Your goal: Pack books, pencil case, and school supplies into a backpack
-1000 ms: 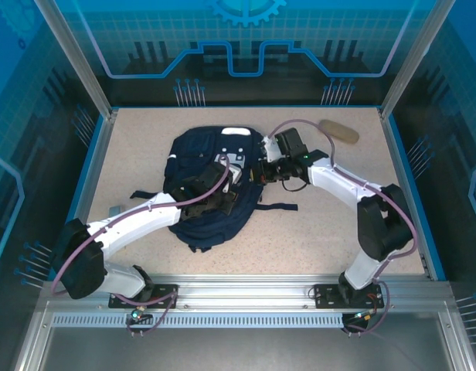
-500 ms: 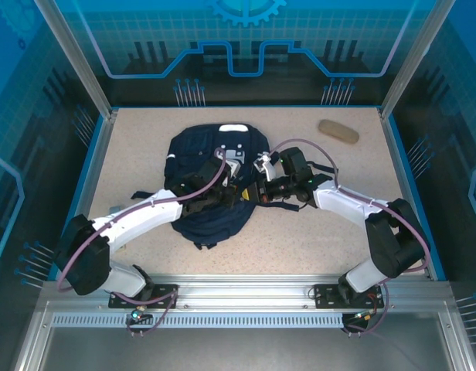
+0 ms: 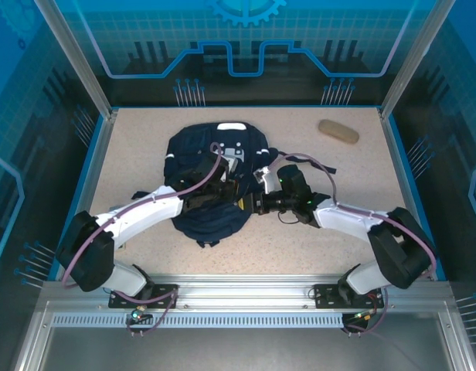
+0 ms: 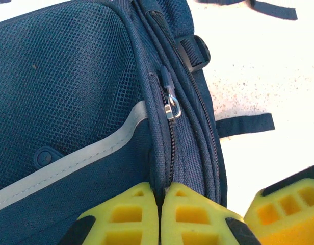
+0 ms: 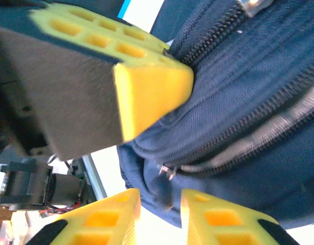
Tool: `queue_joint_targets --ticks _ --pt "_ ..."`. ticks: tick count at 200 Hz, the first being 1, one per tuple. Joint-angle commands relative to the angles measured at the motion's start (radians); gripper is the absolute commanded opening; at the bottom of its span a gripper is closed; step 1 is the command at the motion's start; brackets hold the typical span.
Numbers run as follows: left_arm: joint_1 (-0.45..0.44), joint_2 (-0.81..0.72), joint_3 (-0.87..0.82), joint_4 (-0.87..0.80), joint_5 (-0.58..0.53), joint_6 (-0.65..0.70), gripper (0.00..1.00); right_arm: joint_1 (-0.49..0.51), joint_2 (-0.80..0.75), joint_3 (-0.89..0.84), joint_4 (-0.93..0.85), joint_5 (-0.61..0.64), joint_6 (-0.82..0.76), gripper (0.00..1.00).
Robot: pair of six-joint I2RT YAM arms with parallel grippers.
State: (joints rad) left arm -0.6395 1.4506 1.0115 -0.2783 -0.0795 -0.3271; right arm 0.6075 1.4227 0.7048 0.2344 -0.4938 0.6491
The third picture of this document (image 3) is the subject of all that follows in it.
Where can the navy blue backpack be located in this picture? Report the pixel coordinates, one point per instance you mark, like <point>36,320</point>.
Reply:
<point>207,228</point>

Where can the tan pencil case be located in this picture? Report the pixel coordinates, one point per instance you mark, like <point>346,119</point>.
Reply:
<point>338,131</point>

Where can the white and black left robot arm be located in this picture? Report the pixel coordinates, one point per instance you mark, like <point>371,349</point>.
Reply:
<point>145,210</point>

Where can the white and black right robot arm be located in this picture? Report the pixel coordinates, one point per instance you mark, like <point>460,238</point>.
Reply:
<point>346,216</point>

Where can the blue table border strip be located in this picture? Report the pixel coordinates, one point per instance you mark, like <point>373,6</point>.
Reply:
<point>86,174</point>
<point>415,193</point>

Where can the small connector green light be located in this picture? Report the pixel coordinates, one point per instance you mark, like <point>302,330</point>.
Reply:
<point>137,315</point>
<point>363,316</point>

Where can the blue printed side panel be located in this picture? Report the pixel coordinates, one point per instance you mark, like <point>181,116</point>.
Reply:
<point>21,116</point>
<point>454,116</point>

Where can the aluminium mounting rail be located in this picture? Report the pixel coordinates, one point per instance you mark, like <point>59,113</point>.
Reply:
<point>245,290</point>

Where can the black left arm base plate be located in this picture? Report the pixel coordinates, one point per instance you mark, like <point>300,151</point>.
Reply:
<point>164,290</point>

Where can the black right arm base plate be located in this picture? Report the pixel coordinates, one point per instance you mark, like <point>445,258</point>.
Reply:
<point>327,295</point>

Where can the blue printed enclosure panel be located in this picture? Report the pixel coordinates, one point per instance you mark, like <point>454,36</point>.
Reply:
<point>145,38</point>

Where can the aluminium frame post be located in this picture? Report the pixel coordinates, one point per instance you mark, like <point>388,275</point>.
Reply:
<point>75,58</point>
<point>415,58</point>

